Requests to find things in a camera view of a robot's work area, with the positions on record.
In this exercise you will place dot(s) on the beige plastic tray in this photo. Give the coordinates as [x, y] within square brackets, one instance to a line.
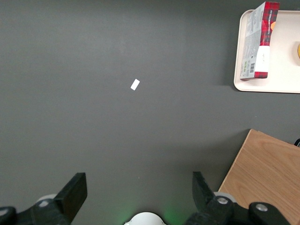
[281, 77]

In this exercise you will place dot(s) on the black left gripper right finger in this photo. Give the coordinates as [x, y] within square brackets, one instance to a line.
[206, 206]

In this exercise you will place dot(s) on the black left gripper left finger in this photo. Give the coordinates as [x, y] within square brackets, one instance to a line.
[68, 197]

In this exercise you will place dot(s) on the yellow mango fruit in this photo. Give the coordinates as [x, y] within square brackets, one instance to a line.
[298, 54]

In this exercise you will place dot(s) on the red cookie box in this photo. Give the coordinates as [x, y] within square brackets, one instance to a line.
[264, 35]

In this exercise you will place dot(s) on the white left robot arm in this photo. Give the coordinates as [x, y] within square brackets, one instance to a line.
[145, 220]

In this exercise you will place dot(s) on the wooden drawer cabinet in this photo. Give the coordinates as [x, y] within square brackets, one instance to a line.
[264, 168]

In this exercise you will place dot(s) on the small white tape piece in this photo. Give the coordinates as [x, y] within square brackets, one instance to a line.
[135, 84]

